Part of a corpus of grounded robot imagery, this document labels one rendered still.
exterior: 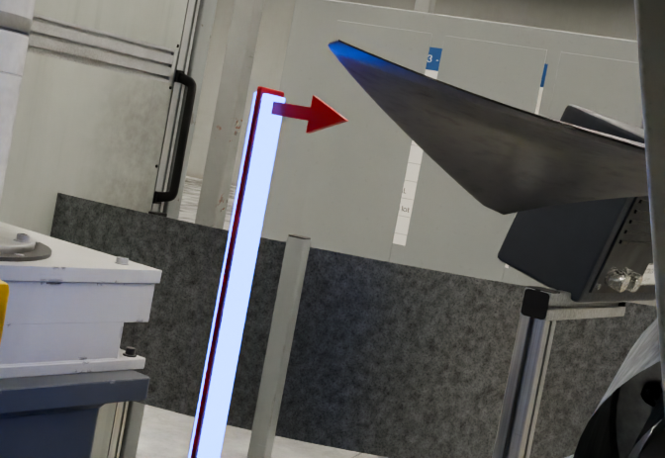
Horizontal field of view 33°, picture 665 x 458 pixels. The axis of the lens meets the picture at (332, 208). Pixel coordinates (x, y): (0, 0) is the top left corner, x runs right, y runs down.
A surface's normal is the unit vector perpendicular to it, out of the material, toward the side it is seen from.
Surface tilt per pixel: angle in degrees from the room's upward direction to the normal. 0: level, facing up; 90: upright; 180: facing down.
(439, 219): 90
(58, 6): 90
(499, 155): 163
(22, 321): 90
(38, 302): 90
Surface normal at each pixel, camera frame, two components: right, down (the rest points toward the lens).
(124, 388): 0.79, 0.18
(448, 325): 0.07, 0.07
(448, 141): -0.34, 0.91
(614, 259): 0.74, 0.43
